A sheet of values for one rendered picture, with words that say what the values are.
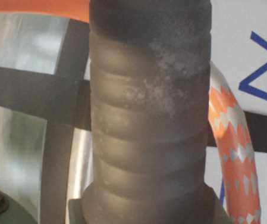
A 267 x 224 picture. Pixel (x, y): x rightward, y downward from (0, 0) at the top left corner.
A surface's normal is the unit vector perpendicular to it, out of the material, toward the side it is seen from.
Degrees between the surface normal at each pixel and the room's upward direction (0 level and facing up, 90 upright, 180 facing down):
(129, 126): 33
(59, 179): 42
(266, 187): 90
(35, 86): 47
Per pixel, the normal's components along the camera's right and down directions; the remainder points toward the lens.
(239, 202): -0.32, 0.15
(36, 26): -0.72, -0.20
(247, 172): 0.15, -0.15
